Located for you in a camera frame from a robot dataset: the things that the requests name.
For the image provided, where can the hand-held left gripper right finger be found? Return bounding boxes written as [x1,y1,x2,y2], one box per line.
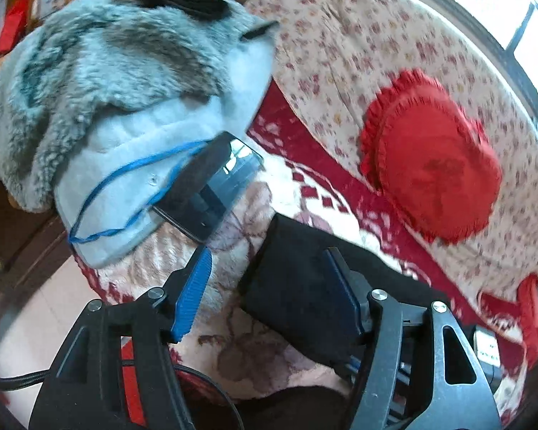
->
[324,248,504,430]

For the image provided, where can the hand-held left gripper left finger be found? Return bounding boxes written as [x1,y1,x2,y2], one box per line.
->
[29,246,214,430]

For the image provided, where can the black pants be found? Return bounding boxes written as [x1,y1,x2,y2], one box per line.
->
[237,212,451,370]

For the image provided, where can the black smartphone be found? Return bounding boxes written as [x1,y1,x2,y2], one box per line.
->
[149,131,266,246]

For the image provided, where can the red and white patterned blanket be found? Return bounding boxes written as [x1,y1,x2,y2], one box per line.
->
[72,78,538,415]

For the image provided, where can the black box with white label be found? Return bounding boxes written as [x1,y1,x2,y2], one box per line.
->
[473,326,503,390]

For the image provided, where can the red heart-shaped pillow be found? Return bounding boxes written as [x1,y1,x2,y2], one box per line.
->
[359,68,504,246]

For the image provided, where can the red frilled pillow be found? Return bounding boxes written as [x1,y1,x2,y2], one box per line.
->
[516,273,538,370]

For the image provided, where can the dark wooden cabinet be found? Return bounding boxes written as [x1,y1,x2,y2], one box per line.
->
[0,166,72,281]

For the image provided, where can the grey furry coat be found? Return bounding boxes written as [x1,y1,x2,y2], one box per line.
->
[0,0,279,269]

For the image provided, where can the blue cord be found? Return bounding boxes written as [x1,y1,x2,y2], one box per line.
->
[68,140,209,245]

